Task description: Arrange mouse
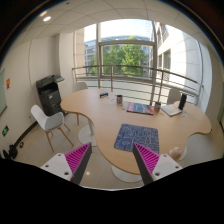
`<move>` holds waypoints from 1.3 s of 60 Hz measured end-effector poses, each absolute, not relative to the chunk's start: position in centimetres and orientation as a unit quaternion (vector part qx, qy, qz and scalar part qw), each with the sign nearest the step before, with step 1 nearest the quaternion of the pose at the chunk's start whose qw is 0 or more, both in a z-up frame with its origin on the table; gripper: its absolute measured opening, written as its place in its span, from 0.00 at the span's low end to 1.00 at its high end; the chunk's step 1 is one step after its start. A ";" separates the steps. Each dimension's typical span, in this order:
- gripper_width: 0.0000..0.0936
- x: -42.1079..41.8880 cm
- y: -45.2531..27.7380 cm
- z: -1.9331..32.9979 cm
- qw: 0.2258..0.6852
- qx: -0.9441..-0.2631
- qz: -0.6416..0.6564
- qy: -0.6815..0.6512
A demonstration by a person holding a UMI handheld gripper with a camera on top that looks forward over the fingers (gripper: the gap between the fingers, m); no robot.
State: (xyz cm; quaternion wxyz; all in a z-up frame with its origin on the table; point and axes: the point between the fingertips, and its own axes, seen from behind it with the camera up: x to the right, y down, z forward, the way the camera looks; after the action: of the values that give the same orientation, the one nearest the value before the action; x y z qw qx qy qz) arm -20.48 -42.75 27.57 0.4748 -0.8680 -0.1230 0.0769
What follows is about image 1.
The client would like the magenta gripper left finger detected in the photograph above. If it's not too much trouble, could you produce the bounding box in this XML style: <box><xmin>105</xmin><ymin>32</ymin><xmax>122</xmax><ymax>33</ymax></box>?
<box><xmin>40</xmin><ymin>142</ymin><xmax>93</xmax><ymax>186</ymax></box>

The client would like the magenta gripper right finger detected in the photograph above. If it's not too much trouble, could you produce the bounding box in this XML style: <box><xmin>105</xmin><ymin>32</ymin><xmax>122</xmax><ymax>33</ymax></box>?
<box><xmin>132</xmin><ymin>142</ymin><xmax>184</xmax><ymax>186</ymax></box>

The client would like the blue patterned mouse pad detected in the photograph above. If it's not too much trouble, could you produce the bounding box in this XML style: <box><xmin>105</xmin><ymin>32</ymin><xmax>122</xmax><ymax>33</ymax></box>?
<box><xmin>114</xmin><ymin>124</ymin><xmax>159</xmax><ymax>153</ymax></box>

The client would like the white chair with wooden legs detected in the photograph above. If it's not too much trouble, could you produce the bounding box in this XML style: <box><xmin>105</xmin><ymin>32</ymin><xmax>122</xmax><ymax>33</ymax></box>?
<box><xmin>31</xmin><ymin>105</ymin><xmax>73</xmax><ymax>147</ymax></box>

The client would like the wooden curved table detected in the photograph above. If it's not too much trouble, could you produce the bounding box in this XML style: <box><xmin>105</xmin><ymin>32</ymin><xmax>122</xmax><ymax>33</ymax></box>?
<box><xmin>61</xmin><ymin>89</ymin><xmax>211</xmax><ymax>182</ymax></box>

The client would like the colourful book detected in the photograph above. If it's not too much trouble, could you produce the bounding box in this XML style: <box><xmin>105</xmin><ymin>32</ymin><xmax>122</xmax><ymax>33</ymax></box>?
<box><xmin>127</xmin><ymin>102</ymin><xmax>154</xmax><ymax>115</ymax></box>

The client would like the patterned cup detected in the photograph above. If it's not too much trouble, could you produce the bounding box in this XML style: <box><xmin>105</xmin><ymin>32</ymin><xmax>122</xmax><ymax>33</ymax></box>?
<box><xmin>154</xmin><ymin>102</ymin><xmax>161</xmax><ymax>112</ymax></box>

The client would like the white notebook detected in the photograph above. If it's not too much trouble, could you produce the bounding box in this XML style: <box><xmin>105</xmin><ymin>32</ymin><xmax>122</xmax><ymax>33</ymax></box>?
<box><xmin>161</xmin><ymin>104</ymin><xmax>181</xmax><ymax>116</ymax></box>

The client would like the dark mug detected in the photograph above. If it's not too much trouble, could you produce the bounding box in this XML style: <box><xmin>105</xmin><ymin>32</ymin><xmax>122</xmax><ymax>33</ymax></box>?
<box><xmin>116</xmin><ymin>95</ymin><xmax>123</xmax><ymax>104</ymax></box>

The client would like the white chair right back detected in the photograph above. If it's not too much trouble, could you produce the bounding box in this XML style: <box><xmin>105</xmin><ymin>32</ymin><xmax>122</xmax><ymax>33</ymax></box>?
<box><xmin>167</xmin><ymin>88</ymin><xmax>181</xmax><ymax>104</ymax></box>

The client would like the small dark box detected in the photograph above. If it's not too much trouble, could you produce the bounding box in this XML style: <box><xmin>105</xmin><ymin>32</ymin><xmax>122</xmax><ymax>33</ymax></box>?
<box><xmin>100</xmin><ymin>92</ymin><xmax>109</xmax><ymax>98</ymax></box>

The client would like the black bottle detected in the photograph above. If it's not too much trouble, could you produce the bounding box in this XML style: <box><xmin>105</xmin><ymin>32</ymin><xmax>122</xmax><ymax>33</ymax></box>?
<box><xmin>178</xmin><ymin>93</ymin><xmax>187</xmax><ymax>110</ymax></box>

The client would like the white chair behind table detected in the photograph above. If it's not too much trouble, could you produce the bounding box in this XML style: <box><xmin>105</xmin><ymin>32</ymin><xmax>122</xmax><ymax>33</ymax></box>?
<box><xmin>72</xmin><ymin>82</ymin><xmax>88</xmax><ymax>92</ymax></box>

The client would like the black office printer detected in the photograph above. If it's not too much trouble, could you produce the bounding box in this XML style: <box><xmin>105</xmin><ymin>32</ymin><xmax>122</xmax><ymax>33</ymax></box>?
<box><xmin>36</xmin><ymin>75</ymin><xmax>64</xmax><ymax>116</ymax></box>

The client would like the green exit sign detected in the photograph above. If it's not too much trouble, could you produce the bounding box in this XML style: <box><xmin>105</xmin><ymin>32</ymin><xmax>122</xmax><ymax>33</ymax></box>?
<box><xmin>2</xmin><ymin>125</ymin><xmax>9</xmax><ymax>137</ymax></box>

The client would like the metal balcony railing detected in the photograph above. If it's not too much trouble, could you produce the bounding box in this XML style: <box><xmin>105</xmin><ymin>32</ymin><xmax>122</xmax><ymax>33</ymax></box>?
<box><xmin>73</xmin><ymin>65</ymin><xmax>202</xmax><ymax>104</ymax></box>

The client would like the green wall board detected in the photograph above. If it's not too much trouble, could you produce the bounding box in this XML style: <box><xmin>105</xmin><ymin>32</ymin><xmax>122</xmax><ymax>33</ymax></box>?
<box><xmin>0</xmin><ymin>69</ymin><xmax>7</xmax><ymax>116</ymax></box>

